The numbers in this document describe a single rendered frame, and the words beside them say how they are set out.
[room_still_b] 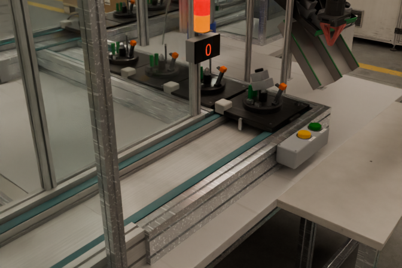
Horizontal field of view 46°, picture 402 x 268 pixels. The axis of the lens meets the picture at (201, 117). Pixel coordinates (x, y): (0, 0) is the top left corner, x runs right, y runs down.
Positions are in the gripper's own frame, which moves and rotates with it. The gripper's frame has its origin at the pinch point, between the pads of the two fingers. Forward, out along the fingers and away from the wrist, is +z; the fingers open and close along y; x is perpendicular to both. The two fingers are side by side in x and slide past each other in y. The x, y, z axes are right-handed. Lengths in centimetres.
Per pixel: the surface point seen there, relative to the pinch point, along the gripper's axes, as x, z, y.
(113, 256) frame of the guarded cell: 2, 23, 89
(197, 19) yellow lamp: -31.2, -7.1, 26.7
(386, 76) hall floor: -84, 123, -308
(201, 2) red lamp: -30.1, -12.2, 26.1
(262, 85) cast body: -18.9, 17.3, 7.2
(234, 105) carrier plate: -27.3, 25.9, 11.5
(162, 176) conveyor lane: -20, 31, 54
